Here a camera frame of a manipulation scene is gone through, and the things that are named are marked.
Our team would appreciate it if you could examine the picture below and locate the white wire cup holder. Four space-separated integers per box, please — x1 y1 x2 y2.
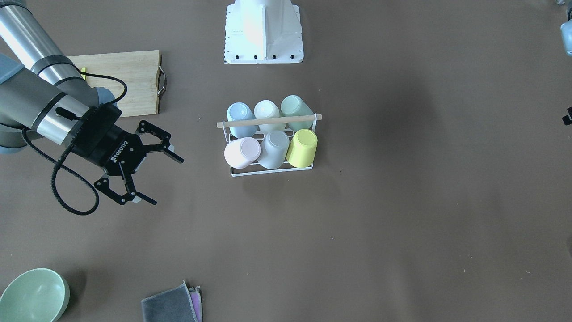
217 114 322 177

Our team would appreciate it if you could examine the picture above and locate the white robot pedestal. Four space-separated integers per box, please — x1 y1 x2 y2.
223 0 304 64

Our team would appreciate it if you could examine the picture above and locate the mint green cup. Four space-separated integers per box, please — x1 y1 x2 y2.
280 94 314 132

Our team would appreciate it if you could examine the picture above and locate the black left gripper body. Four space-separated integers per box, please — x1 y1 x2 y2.
562 106 572 126

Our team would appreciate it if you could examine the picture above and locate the green bowl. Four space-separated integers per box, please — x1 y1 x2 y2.
0 268 70 322

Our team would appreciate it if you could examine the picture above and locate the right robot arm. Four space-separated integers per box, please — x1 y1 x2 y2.
0 0 184 216

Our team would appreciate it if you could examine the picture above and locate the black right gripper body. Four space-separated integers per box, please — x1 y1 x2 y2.
72 104 146 177

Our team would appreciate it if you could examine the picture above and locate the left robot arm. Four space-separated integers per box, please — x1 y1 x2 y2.
560 18 572 126

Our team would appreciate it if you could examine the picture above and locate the light blue cup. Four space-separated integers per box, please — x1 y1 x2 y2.
227 102 259 139

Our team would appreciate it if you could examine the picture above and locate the grey folded cloth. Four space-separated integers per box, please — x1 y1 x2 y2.
141 282 203 322

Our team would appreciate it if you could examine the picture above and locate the pink cup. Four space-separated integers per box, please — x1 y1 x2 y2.
223 137 261 169

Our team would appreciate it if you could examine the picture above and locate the yellow cup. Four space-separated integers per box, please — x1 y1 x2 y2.
286 129 317 168

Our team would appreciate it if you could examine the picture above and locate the wooden cutting board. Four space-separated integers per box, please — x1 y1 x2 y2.
70 50 162 118

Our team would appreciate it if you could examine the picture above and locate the grey cup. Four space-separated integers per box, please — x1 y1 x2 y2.
257 131 290 169

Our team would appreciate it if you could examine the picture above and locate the white cup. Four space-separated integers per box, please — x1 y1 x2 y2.
254 100 286 135

